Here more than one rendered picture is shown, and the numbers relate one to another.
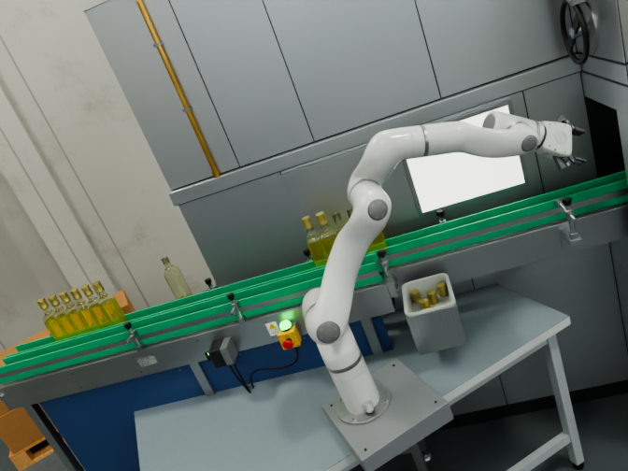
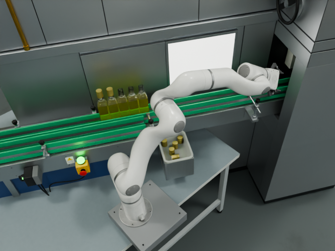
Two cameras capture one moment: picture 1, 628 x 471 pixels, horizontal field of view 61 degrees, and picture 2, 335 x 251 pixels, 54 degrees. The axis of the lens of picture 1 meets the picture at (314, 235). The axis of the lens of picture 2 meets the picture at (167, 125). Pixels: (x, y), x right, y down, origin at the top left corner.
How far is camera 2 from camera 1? 0.73 m
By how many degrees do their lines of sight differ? 32
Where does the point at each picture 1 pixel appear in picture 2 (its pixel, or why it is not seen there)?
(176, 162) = not seen: outside the picture
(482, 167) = (211, 65)
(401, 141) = (199, 83)
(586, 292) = (240, 129)
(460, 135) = (230, 80)
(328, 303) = (134, 174)
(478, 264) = (200, 124)
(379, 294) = not seen: hidden behind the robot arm
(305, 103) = (106, 7)
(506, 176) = not seen: hidden behind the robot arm
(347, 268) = (148, 153)
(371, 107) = (153, 18)
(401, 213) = (157, 86)
